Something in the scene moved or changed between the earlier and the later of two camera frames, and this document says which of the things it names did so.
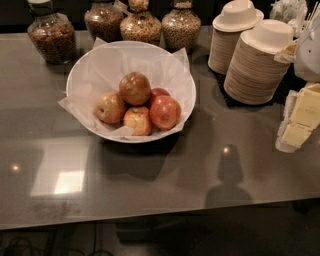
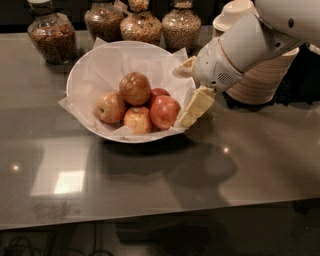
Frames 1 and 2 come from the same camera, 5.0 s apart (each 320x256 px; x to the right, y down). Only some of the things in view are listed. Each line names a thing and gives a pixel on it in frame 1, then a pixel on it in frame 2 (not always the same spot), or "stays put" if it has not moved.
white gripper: [309, 55] to [214, 68]
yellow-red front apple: [138, 118] stays put
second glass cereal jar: [104, 20] stays put
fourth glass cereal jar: [180, 26] stays put
